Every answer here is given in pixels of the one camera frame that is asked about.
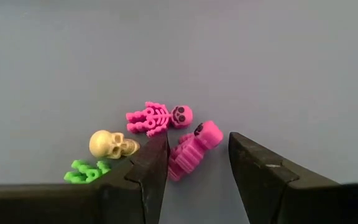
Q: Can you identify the cream skull decoration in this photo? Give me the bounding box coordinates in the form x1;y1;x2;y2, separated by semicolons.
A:
88;129;141;160

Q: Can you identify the green bone decoration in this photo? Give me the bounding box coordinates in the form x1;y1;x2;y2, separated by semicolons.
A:
63;159;112;185

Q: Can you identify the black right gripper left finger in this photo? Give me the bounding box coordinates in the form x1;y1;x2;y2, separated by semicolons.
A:
0;132;170;224

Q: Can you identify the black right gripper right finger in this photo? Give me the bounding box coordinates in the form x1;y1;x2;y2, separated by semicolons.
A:
227;131;358;224

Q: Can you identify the pink bone decoration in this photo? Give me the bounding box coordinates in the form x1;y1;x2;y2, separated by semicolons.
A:
125;101;194;138
167;120;224;182

